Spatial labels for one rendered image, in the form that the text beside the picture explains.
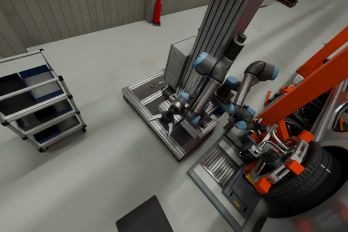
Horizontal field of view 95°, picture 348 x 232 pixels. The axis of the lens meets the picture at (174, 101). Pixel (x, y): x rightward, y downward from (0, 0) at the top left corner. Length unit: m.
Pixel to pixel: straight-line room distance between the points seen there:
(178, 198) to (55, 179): 1.37
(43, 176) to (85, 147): 0.46
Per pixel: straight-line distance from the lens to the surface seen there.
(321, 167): 1.61
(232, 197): 2.27
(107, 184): 2.14
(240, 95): 1.42
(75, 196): 2.19
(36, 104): 1.78
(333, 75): 1.73
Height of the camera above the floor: 2.10
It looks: 52 degrees down
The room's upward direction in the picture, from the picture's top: 21 degrees clockwise
